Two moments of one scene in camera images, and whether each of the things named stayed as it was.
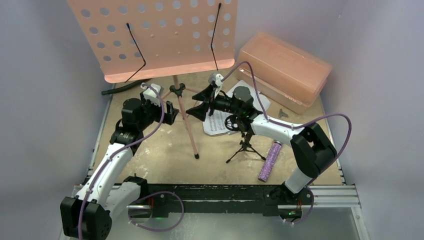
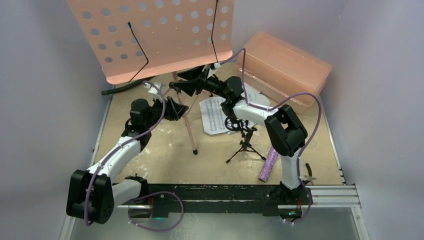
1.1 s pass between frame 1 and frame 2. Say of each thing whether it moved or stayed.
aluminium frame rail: stayed
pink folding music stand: stayed
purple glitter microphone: stayed
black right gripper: moved
